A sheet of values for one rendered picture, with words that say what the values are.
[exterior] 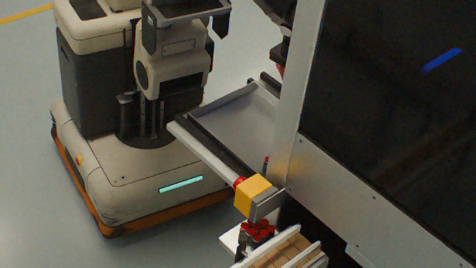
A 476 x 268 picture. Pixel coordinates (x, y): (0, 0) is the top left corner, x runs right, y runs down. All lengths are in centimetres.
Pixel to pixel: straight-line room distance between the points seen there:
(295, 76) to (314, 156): 18
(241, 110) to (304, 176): 53
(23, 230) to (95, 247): 30
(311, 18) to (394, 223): 44
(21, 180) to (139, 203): 63
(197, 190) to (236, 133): 82
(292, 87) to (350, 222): 32
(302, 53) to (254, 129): 61
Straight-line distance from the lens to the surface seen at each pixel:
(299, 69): 137
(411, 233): 137
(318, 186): 149
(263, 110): 199
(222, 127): 192
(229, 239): 165
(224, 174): 179
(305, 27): 132
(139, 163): 265
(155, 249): 273
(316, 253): 159
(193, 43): 229
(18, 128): 325
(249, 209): 156
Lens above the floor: 216
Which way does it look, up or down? 42 degrees down
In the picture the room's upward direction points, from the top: 8 degrees clockwise
